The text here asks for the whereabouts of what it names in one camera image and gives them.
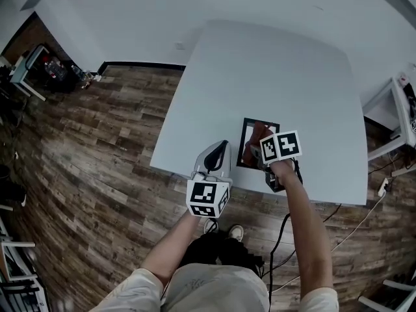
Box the person's black trousers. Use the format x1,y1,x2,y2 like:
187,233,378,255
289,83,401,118
180,231,265,276

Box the white cable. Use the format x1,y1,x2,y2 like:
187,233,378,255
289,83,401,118
271,192,386,294

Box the black cable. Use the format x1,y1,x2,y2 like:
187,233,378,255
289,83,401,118
259,202,343,312

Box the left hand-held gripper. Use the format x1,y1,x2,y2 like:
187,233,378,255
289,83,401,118
185,139,234,220

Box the clear plastic bottles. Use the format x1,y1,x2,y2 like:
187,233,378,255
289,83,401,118
42,56,68,81

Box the person's right white shoe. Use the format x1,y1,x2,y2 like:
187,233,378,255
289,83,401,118
227,224,245,242

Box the person's white shoe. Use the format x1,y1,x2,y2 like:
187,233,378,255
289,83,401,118
203,218,220,235
227,224,245,242

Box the white desk with blue edge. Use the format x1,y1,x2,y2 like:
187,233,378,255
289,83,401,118
8,43,50,103

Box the white chair frame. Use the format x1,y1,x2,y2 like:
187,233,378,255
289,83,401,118
356,278,416,312

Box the black shoe with white sole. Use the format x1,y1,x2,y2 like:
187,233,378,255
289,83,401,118
0,181,28,208

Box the reddish brown cloth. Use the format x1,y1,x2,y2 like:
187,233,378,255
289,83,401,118
242,121,276,168

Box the person's beige shirt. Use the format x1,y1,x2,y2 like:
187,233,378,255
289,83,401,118
92,263,341,312

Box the white metal rack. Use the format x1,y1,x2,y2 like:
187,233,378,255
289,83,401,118
0,214,51,312

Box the white side table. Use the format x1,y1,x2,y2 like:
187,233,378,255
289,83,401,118
361,75,416,163

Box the person's right forearm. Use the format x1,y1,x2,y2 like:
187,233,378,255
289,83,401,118
270,157,335,302

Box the long white power strip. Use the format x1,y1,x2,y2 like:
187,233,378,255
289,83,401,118
391,166,416,177

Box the person's left white shoe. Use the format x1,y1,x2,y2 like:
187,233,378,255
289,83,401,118
203,218,220,235

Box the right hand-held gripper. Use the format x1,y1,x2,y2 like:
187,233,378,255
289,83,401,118
250,129,304,194

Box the person's left forearm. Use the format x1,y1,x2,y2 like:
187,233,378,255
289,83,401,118
140,210,209,286

